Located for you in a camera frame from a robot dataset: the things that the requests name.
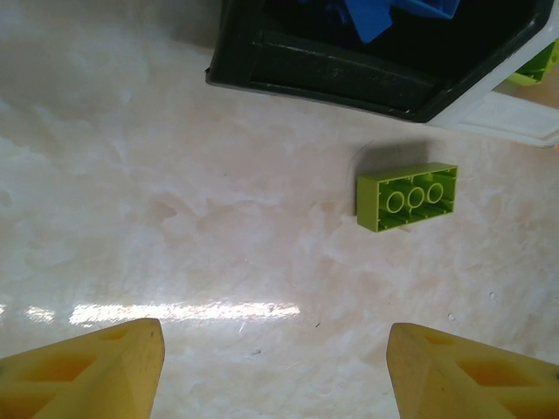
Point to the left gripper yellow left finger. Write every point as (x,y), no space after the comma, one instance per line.
(87,379)

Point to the green lego brick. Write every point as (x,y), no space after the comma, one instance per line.
(535,70)
(367,201)

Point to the black plastic container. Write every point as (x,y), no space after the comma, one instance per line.
(332,70)

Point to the white plastic container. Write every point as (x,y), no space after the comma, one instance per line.
(493,109)

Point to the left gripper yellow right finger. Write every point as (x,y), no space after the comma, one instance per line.
(471,384)

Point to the blue lego brick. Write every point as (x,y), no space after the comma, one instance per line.
(369,22)

